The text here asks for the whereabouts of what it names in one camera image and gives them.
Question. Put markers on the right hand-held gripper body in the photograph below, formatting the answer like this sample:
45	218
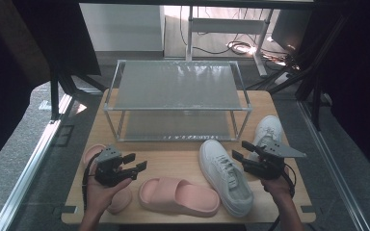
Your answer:
269	163

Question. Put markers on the black metal stand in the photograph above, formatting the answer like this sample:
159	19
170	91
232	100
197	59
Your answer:
316	96
55	93

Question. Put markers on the white desk frame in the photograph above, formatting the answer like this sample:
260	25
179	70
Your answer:
224	25

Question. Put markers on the person's right hand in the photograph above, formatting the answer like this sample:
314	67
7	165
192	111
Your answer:
277	187

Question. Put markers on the person's left hand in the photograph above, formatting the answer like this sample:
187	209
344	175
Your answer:
99	195

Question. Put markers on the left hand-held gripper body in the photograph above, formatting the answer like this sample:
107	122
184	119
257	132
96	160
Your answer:
107	170

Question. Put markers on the grey metal shoe rack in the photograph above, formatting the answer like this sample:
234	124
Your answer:
176	86

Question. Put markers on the dark monitor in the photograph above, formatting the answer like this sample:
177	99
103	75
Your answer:
290	30

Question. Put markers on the white sneaker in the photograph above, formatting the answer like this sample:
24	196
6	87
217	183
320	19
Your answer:
224	179
269	128

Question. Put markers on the pink slipper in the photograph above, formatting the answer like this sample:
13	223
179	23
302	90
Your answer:
189	199
91	152

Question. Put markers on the white cabinet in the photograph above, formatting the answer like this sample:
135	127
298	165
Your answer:
122	27

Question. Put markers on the aluminium rail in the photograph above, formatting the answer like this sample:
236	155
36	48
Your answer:
334	173
29	166

